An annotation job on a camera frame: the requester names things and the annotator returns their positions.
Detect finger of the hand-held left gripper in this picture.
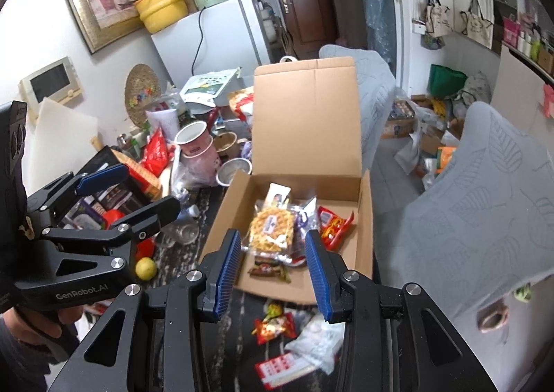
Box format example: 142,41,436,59
39,196,181,252
27,164,131,226

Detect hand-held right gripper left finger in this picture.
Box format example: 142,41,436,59
47,228,242,392

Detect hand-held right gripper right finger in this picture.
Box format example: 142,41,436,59
304,228,498,392

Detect dark brown snack packet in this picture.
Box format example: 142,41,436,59
248,257,291,284

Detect red yellow snack packet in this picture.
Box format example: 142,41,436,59
318,206,356,251

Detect purple snack packet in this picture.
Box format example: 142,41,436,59
290,197,321,265

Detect white candy packet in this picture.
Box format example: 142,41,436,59
286,314,347,375

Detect yellow waffle snack packet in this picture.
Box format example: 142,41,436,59
248,202,299,256

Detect red colourful snack packet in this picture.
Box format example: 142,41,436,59
252,314,299,345

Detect cream snack packet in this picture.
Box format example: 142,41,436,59
264,183,292,213

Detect red white snack packet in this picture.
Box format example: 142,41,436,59
254,351,321,390

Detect person's left forearm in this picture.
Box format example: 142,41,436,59
0,314,48,392

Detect person's left hand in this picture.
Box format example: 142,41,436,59
13,308,81,364

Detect black printed box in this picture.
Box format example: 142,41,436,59
73,145,152,228

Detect clear glass cup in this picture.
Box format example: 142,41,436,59
162,210,200,248

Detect red plastic lid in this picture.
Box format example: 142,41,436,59
101,209,157,258

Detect red foil packet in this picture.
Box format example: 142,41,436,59
143,128,170,174

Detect yellow lemon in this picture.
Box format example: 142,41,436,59
135,257,157,281

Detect white foam board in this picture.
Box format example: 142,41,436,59
24,98,98,189

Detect pink paper cup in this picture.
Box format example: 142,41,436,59
174,121,213,157
182,143,221,189

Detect white plastic cup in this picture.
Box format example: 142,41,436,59
145,104,180,142

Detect round woven mat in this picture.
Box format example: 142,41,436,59
125,64,162,128

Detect brown mug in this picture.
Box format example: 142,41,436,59
214,131,239,159

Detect green white bag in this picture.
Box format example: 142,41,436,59
179,69,241,105

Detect orange snack bag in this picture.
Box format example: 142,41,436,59
227,87,256,124

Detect cardboard box of goods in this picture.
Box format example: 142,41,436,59
381,100,418,139

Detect yellow pot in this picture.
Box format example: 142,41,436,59
134,0,197,34

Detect large grey covered chair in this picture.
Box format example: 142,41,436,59
400,101,554,323

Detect small grey covered chair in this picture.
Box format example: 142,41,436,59
319,44,396,172

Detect pink slipper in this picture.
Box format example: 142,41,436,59
477,303,510,334

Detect white refrigerator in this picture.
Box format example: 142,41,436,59
150,0,271,90

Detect green shopping bag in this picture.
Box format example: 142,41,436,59
428,64,468,98

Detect blue plastic garment cover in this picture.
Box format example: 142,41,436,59
363,0,396,72

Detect white cabinet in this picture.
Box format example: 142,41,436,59
498,46,554,116

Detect white printed tote bag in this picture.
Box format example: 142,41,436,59
459,0,495,48

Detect pink box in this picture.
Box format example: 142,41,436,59
502,15,520,46

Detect white wall intercom panel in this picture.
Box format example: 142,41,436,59
18,56,85,106

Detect black kettle cable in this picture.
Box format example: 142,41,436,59
190,9,204,79

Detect white tote bag black straps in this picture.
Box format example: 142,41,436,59
422,0,453,38

